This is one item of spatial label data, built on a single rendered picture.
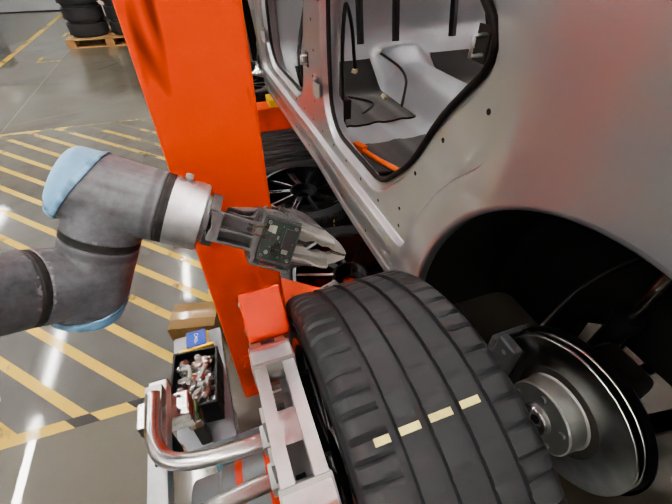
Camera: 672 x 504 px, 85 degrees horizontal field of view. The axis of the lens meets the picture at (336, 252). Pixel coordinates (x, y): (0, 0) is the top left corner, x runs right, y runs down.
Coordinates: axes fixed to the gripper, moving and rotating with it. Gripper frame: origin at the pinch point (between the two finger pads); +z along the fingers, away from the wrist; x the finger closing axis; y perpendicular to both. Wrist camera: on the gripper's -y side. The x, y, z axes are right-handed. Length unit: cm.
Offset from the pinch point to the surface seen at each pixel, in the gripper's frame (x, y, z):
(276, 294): -11.4, -7.8, -5.0
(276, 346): -16.4, 2.1, -5.2
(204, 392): -59, -50, -6
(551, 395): -15, 8, 49
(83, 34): 138, -778, -279
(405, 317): -5.3, 9.2, 10.1
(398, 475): -18.3, 24.6, 5.5
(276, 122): 45, -220, 14
